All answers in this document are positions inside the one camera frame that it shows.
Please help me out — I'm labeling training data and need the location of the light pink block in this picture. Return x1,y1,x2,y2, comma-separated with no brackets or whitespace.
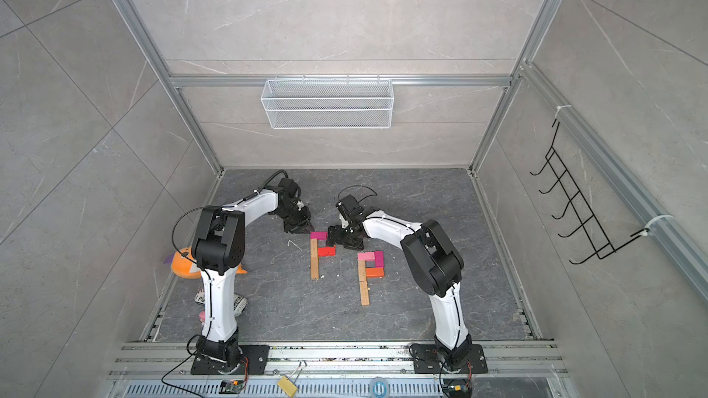
357,252,375,262

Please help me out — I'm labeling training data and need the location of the magenta block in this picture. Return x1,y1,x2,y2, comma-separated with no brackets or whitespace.
374,251,385,268
310,231,328,241

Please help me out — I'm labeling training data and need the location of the wooden block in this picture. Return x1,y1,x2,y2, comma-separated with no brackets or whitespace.
310,239,318,260
359,281,371,306
311,257,320,280
358,260,367,283

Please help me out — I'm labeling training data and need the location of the red block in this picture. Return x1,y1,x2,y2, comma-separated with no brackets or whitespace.
317,247,337,258

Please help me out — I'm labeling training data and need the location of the orange block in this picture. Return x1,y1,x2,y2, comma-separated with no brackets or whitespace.
365,267,385,278

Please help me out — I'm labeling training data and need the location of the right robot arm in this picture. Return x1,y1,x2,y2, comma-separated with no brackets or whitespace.
327,195,473,370

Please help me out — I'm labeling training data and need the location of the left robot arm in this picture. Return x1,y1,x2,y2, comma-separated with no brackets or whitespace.
182,170,313,369

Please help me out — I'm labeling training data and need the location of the orange plush toy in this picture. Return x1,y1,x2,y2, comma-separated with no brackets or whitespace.
168,248,248,279

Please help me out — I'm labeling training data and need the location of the tape roll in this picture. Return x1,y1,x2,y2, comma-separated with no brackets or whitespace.
370,377,390,398

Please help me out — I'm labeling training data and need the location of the yellow tag with clip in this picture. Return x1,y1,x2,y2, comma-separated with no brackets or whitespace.
278,360,308,397

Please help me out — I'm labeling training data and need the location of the white wire mesh basket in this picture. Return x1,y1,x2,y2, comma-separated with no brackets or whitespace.
261,77,395,130

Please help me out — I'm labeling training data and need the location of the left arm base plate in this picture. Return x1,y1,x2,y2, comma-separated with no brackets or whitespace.
190,345,269,375

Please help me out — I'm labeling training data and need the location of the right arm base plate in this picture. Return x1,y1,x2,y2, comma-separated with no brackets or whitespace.
409,343,489,374

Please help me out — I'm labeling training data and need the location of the black wire hook rack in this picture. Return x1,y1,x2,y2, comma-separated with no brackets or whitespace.
529,119,651,265

